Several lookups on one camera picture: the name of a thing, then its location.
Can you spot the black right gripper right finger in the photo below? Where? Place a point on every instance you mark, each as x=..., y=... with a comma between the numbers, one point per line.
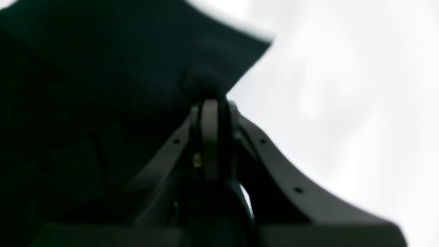
x=290, y=209

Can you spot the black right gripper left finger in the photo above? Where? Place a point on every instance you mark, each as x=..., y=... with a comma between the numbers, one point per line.
x=151, y=197

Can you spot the black t-shirt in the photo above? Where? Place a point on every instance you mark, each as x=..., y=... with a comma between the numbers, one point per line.
x=90, y=90

